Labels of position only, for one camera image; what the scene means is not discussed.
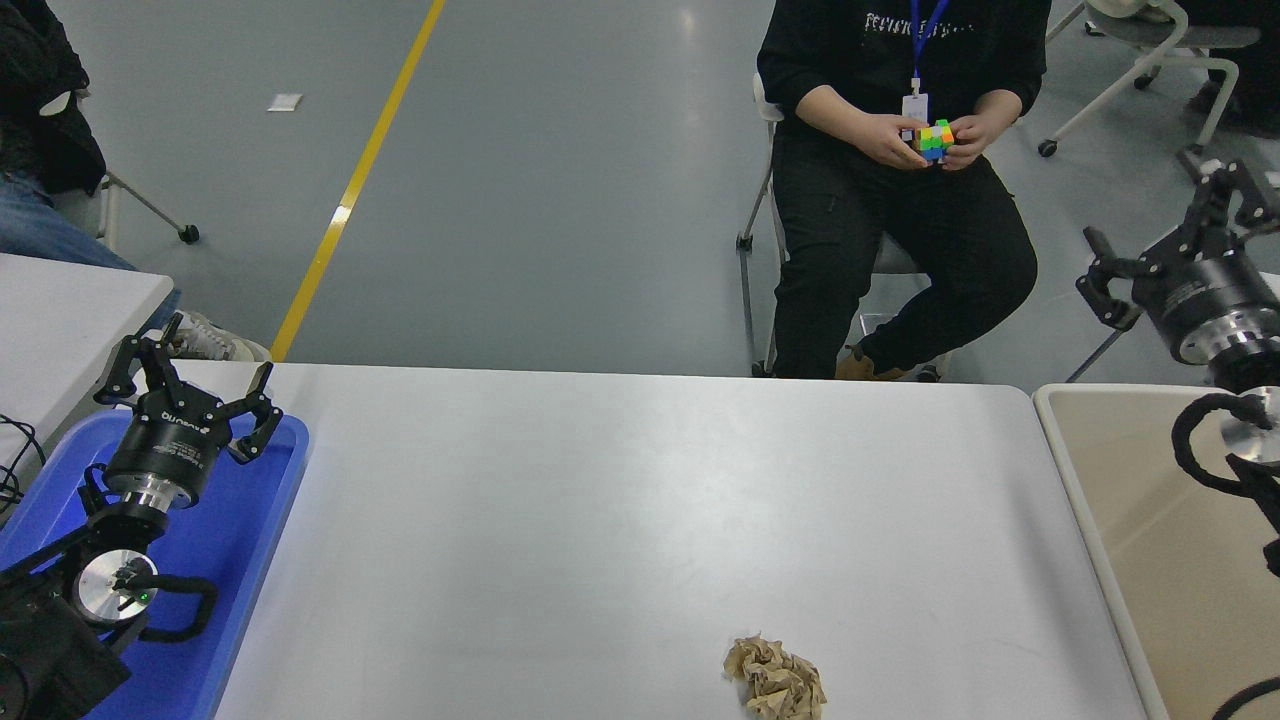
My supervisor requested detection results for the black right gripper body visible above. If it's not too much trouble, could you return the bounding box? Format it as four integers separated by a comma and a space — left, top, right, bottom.
1140, 235, 1280, 336

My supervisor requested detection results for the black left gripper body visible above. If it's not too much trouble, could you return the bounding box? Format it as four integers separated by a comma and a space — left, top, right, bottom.
105, 390, 239, 496

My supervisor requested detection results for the tan paper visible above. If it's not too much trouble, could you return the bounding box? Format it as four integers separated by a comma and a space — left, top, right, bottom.
723, 632, 828, 720

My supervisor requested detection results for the person's left hand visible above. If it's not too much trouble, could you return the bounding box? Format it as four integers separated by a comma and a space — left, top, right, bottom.
942, 113, 993, 171

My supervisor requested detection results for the person's right hand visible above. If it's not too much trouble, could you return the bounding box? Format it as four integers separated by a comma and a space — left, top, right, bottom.
860, 113, 931, 171

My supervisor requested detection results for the white round table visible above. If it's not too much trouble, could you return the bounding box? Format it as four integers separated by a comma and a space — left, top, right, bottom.
1065, 270, 1280, 389

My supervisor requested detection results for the white rectangular side table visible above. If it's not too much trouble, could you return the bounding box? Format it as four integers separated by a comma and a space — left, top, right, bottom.
0, 254, 176, 471

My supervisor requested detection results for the person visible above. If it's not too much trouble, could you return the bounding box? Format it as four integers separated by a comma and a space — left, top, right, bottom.
1178, 0, 1280, 141
757, 0, 1049, 381
0, 0, 273, 363

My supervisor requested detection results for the blue plastic tray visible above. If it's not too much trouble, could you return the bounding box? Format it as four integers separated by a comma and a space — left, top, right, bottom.
0, 408, 311, 720

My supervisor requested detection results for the white grey wheeled chair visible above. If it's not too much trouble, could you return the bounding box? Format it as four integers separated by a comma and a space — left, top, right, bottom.
1038, 0, 1261, 161
38, 88, 200, 253
737, 72, 951, 381

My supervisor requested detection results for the large pale plastic bin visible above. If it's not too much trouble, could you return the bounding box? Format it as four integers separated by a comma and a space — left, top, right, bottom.
1032, 382, 1280, 720

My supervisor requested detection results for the black cable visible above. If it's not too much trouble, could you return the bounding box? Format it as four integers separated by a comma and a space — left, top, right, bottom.
0, 415, 46, 521

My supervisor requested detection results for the white badge on blue lanyard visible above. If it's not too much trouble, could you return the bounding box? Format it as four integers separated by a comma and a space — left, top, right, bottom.
901, 0, 951, 126

